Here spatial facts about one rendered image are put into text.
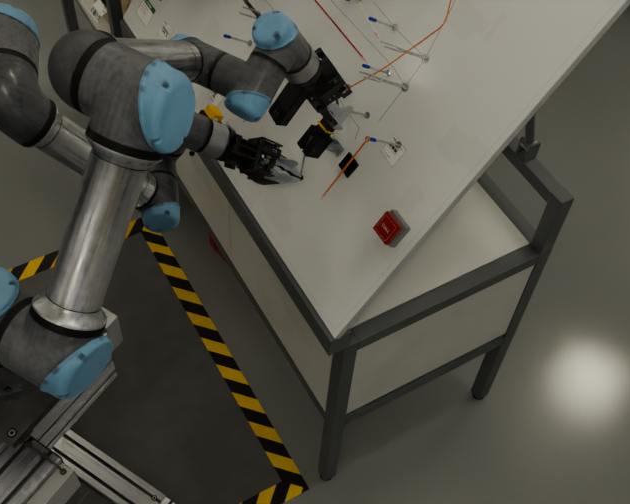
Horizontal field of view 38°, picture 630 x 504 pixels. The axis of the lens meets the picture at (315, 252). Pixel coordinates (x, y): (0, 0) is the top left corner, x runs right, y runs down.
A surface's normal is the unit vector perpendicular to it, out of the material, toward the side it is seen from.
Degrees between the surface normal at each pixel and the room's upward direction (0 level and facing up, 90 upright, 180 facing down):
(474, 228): 0
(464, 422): 0
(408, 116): 54
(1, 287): 7
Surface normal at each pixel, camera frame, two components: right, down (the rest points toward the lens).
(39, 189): 0.05, -0.58
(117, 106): -0.29, 0.19
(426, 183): -0.67, -0.04
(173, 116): 0.90, 0.31
